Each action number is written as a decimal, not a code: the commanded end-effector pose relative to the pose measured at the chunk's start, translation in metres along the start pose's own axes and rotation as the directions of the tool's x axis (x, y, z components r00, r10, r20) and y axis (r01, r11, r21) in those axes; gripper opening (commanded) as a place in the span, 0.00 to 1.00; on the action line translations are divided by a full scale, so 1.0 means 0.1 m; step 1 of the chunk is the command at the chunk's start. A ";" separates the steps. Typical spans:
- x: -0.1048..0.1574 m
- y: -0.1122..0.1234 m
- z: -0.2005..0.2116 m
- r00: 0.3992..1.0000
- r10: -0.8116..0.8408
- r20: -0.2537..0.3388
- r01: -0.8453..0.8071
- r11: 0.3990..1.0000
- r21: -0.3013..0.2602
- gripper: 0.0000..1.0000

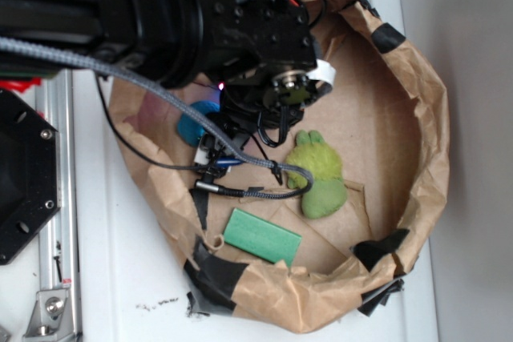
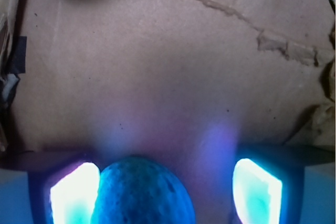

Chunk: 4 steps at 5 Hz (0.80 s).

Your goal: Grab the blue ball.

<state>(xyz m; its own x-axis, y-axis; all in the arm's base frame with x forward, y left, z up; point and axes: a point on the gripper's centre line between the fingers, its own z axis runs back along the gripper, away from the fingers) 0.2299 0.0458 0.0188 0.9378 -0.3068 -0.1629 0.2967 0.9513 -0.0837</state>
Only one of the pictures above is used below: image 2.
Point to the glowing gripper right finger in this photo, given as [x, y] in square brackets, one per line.
[267, 184]

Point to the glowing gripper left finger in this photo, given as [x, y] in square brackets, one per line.
[62, 187]

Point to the blue dimpled ball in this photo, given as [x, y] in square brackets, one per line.
[139, 190]

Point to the brown paper bin with tape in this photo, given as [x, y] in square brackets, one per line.
[181, 81]

